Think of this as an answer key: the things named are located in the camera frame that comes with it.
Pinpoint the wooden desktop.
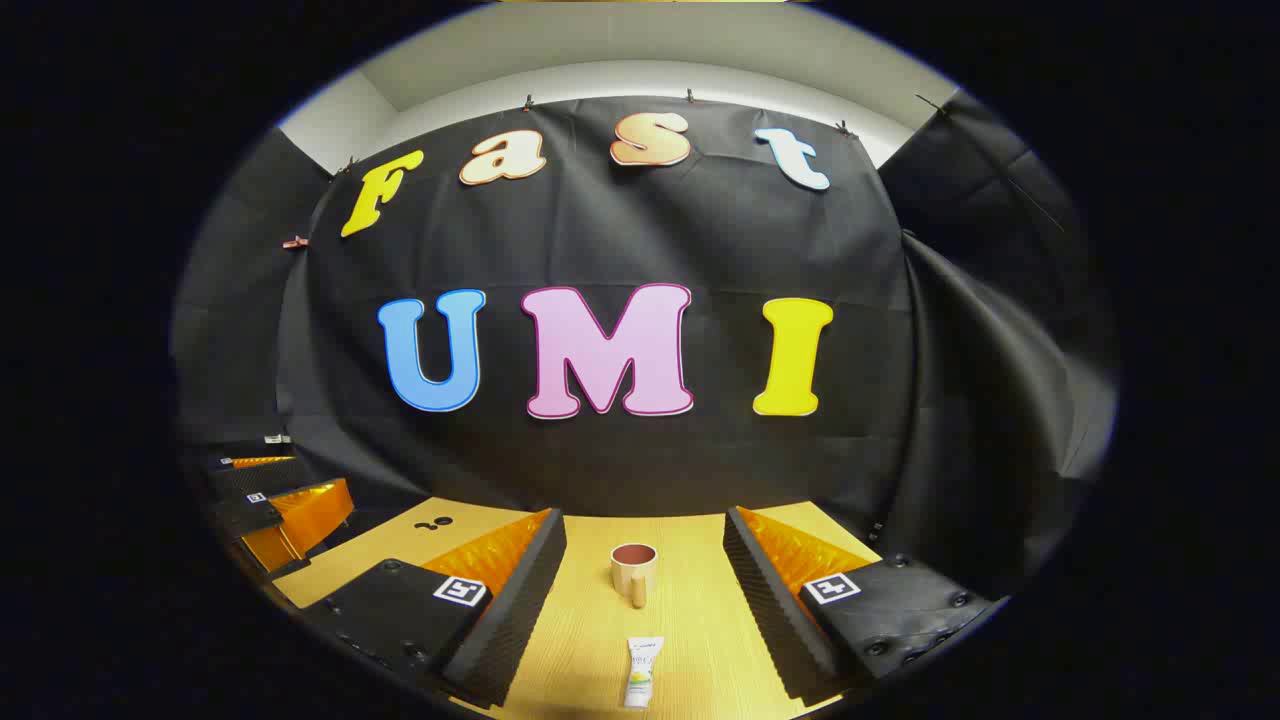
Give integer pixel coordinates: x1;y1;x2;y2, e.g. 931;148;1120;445
272;497;886;720

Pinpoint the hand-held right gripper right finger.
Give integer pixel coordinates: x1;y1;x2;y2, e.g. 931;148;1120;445
722;505;1001;703

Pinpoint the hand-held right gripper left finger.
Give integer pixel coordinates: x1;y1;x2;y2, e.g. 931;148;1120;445
300;507;568;711

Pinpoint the beige cup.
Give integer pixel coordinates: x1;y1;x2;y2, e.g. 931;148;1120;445
610;543;659;609

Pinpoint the black backdrop cloth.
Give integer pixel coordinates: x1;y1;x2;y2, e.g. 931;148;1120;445
170;92;1119;601

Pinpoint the white toothpaste tube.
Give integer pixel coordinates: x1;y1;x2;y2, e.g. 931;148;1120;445
623;636;666;710

